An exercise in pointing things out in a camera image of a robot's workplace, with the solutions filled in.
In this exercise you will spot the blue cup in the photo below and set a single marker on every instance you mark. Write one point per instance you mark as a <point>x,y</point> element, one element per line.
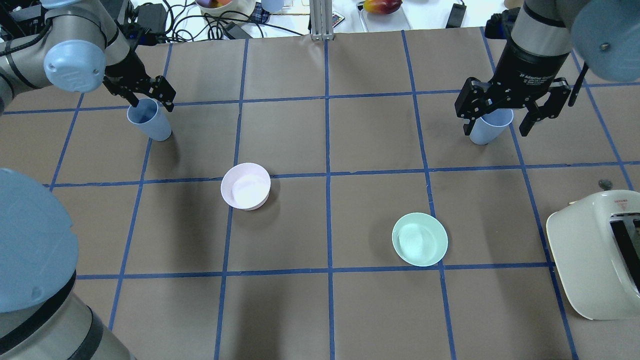
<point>149,117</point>
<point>491,125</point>

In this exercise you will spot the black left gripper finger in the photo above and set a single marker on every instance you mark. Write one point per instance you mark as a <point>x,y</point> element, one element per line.
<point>133,100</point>
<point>167,102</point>

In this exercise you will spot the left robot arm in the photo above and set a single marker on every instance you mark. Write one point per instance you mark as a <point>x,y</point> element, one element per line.
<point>51,230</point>

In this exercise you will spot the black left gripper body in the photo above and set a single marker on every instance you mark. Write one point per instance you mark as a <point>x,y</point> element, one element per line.
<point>123,68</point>

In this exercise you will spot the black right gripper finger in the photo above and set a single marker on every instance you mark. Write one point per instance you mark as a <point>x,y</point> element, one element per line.
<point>535,113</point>
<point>472,115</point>

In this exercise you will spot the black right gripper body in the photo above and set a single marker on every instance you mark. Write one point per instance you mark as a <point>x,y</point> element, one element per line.
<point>522,69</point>

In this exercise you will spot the cream white toaster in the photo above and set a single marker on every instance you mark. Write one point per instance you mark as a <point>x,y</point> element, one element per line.
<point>595,246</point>

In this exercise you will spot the small remote control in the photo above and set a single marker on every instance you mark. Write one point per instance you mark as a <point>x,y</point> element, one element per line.
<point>337,19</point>

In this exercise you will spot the red yellow mango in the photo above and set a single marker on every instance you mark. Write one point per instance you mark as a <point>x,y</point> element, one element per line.
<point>382,7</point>

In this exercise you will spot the pink bowl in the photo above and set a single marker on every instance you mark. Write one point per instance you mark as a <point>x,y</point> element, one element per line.
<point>246,186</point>

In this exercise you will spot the black electronics box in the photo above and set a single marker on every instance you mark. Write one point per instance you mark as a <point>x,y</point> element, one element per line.
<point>21,18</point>

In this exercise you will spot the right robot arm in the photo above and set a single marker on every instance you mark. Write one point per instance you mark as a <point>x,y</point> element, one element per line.
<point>540,35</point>

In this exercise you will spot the green bowl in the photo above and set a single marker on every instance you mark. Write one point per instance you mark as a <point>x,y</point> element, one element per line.
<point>420,239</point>

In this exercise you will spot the black power adapter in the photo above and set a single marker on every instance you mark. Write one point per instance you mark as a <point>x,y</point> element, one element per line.
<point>151,18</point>

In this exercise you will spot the aluminium frame post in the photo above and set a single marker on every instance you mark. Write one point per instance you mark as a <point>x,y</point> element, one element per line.
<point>321,20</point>

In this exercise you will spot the white bowl with fruit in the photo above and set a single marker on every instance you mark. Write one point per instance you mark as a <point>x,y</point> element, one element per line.
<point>229,9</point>

